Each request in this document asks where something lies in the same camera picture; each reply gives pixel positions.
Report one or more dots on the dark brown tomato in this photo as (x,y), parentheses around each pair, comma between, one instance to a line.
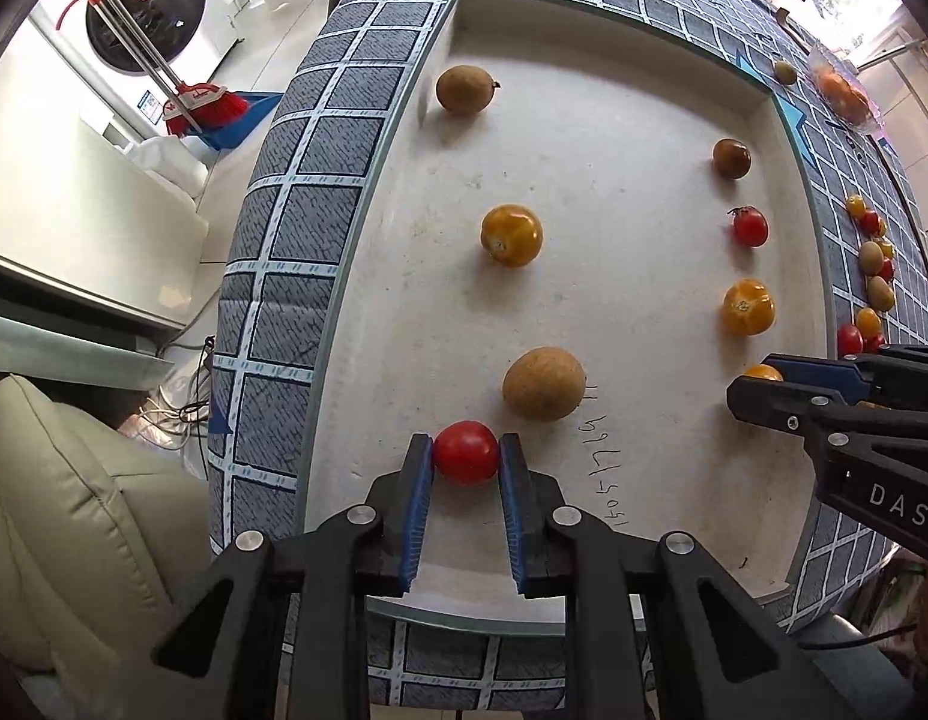
(731,158)

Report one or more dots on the beige sofa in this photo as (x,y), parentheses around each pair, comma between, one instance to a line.
(99,538)

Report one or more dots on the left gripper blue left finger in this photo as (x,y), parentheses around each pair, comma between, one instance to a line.
(405,519)

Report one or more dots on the checkered star tablecloth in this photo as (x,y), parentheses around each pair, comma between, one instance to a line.
(286,256)

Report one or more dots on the white rectangular tray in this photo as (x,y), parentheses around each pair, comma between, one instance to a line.
(604,128)

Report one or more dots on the large yellow tomato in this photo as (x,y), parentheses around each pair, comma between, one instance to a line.
(748,308)

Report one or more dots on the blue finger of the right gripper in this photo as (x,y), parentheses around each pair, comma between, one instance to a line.
(798,408)
(842,377)

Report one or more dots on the yellow cherry tomato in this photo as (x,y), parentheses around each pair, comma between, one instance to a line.
(869,323)
(512,235)
(887,248)
(856,206)
(764,372)

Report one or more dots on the red mop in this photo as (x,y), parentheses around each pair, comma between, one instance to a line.
(187,108)

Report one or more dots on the red cherry tomato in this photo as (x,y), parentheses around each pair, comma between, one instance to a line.
(872,224)
(466,453)
(886,272)
(850,342)
(874,344)
(749,226)

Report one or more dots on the washing machine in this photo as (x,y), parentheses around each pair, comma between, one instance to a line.
(193,36)

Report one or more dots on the orange tangerines in bowl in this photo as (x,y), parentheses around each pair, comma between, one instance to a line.
(845,100)

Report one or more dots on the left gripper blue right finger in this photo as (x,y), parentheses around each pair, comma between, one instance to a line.
(528,499)

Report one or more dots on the brown longan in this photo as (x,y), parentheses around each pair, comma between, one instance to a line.
(546,384)
(785,73)
(880,295)
(465,89)
(871,259)

